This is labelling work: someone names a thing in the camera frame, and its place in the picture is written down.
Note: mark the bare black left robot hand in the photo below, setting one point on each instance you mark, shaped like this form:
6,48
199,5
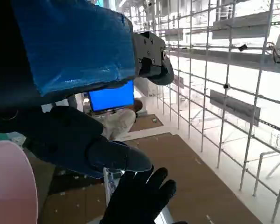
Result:
72,46

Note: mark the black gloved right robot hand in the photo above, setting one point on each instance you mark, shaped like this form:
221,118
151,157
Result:
135,200

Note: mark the pink bowl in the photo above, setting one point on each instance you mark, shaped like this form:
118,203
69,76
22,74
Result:
11,182

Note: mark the blue computer monitor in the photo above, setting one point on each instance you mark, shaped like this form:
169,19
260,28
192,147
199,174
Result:
112,96

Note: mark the person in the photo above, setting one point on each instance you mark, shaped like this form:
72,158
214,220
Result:
121,121

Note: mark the white metal grid frame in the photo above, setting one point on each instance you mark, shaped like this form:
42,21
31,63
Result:
224,56

